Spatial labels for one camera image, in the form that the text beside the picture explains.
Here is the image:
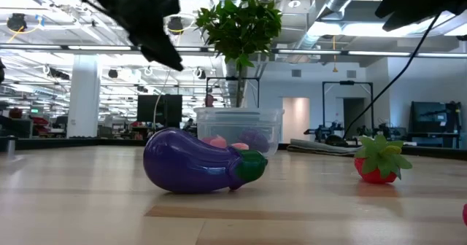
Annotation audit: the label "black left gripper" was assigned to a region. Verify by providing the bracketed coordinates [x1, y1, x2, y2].
[71, 0, 183, 71]

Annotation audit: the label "pink plush toy fruit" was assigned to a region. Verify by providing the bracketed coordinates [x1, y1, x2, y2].
[208, 135, 228, 149]

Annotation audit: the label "purple toy eggplant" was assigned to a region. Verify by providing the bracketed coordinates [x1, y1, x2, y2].
[142, 128, 269, 195]

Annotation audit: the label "red toy strawberry green leaves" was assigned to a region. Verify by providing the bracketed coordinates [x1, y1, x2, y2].
[353, 133, 413, 184]

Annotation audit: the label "clear plastic tupperware container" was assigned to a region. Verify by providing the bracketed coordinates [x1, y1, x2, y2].
[194, 107, 285, 158]

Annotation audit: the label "black computer monitor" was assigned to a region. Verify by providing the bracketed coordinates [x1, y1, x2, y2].
[163, 94, 183, 124]
[136, 94, 164, 124]

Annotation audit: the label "long linear ceiling light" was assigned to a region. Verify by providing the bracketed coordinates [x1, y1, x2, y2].
[0, 43, 467, 58]

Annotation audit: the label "green potted plant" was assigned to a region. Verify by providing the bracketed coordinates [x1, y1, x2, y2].
[195, 0, 284, 109]

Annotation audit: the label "white square column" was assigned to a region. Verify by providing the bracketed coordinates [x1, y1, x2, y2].
[66, 53, 101, 139]

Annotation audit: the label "yellow hanging ceiling tag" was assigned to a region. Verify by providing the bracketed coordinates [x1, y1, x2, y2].
[331, 35, 339, 74]

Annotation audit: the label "black ceiling track lights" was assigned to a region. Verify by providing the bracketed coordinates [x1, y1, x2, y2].
[49, 66, 70, 81]

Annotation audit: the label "dark monitor on desk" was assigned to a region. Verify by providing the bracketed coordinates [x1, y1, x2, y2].
[410, 101, 463, 135]

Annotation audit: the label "dark robot equipment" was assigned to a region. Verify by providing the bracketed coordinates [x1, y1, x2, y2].
[355, 122, 408, 141]

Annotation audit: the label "purple toy grapes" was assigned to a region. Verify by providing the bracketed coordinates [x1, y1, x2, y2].
[239, 129, 271, 153]

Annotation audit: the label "dark office desk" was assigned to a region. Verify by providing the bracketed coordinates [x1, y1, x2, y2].
[406, 131, 461, 148]

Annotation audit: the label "red office chair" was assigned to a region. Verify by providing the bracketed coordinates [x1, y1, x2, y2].
[31, 116, 50, 135]

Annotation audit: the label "blue robot equipment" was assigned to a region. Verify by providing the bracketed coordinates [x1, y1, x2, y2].
[304, 122, 346, 146]

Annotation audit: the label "grey folded cloth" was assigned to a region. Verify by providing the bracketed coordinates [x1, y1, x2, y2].
[287, 138, 362, 157]

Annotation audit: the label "black ceiling camera yellow cable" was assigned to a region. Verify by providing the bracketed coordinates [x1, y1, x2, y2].
[6, 13, 28, 34]
[168, 15, 185, 36]

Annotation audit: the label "small grey cylinder post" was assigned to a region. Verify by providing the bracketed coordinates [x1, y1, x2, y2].
[5, 135, 18, 158]

